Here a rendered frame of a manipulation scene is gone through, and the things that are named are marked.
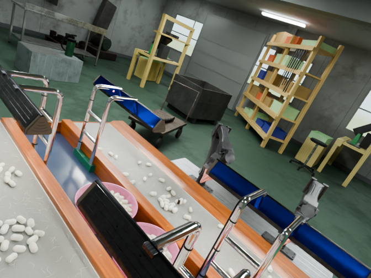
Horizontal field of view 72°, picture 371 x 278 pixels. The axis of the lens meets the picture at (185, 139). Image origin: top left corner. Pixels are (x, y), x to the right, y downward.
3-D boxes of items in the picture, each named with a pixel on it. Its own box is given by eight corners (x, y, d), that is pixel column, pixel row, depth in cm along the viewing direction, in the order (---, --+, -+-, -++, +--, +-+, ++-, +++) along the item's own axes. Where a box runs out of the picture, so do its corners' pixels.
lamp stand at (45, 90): (33, 156, 132) (49, 74, 117) (48, 178, 121) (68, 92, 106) (-12, 159, 117) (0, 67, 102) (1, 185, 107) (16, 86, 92)
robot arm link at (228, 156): (236, 165, 135) (240, 145, 140) (222, 160, 134) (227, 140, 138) (227, 169, 146) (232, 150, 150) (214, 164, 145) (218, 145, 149)
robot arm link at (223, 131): (235, 151, 144) (231, 123, 169) (221, 146, 142) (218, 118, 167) (225, 166, 151) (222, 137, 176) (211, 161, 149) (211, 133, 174)
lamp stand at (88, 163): (101, 150, 163) (121, 85, 148) (118, 168, 152) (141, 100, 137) (72, 153, 148) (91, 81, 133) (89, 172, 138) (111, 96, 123)
